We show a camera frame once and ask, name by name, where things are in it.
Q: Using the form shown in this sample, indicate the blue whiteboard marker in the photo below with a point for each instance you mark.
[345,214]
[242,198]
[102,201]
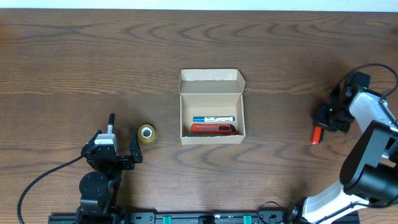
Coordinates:
[224,119]

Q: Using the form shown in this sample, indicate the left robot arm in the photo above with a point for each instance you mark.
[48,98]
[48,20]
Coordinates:
[99,189]

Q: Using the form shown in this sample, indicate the red stapler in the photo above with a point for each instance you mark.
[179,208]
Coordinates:
[317,136]

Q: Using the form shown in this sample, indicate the black marker pen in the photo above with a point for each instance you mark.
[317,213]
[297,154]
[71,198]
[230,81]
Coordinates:
[110,126]

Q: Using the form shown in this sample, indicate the open cardboard box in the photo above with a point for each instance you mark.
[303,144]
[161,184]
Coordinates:
[211,93]

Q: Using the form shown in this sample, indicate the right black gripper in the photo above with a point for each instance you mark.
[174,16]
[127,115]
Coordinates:
[324,118]

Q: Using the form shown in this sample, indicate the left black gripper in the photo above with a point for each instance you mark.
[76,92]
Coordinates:
[116,159]

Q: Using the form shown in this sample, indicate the red utility knife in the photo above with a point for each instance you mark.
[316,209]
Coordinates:
[228,129]

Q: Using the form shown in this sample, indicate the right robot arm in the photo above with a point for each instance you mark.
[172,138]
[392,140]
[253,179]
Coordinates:
[364,181]

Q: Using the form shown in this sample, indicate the yellow tape roll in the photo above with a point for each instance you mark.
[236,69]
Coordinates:
[147,133]

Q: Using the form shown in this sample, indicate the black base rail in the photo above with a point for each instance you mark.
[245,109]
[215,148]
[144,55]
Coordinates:
[276,216]

